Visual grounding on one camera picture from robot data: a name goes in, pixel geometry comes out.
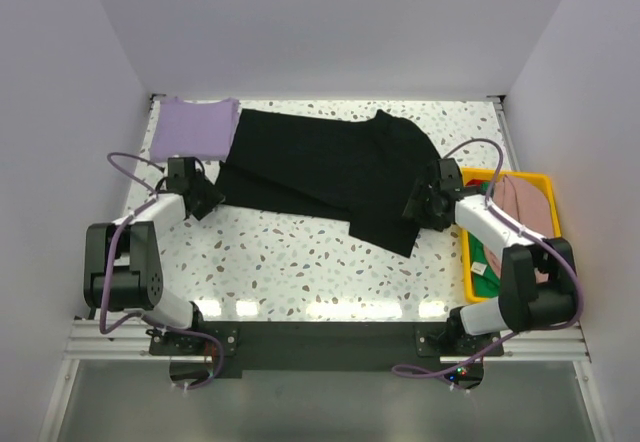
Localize black t shirt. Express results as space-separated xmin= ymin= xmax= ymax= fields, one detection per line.
xmin=216 ymin=109 xmax=440 ymax=257

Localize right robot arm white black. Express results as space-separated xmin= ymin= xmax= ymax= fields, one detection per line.
xmin=403 ymin=158 xmax=583 ymax=343

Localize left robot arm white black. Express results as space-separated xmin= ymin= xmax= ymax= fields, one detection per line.
xmin=83 ymin=152 xmax=224 ymax=335

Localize yellow plastic bin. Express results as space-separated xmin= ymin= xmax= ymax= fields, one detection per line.
xmin=461 ymin=171 xmax=561 ymax=303

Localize red t shirt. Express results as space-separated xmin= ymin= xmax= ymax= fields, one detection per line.
xmin=465 ymin=179 xmax=486 ymax=187

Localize folded purple t shirt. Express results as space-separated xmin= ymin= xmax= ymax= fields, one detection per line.
xmin=149 ymin=98 xmax=240 ymax=162

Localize pink t shirt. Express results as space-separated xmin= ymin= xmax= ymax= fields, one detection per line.
xmin=487 ymin=174 xmax=564 ymax=276

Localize green t shirt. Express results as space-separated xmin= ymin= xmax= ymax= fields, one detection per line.
xmin=469 ymin=181 xmax=506 ymax=296

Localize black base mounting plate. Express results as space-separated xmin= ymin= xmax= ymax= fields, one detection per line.
xmin=146 ymin=322 xmax=505 ymax=388

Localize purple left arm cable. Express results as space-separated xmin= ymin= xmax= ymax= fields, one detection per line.
xmin=98 ymin=150 xmax=226 ymax=391

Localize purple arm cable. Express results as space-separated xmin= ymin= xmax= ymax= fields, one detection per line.
xmin=390 ymin=137 xmax=586 ymax=381
xmin=98 ymin=150 xmax=226 ymax=391

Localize aluminium frame rail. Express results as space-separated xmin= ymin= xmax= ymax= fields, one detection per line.
xmin=62 ymin=319 xmax=174 ymax=361

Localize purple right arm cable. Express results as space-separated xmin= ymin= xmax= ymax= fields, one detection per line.
xmin=390 ymin=137 xmax=586 ymax=381

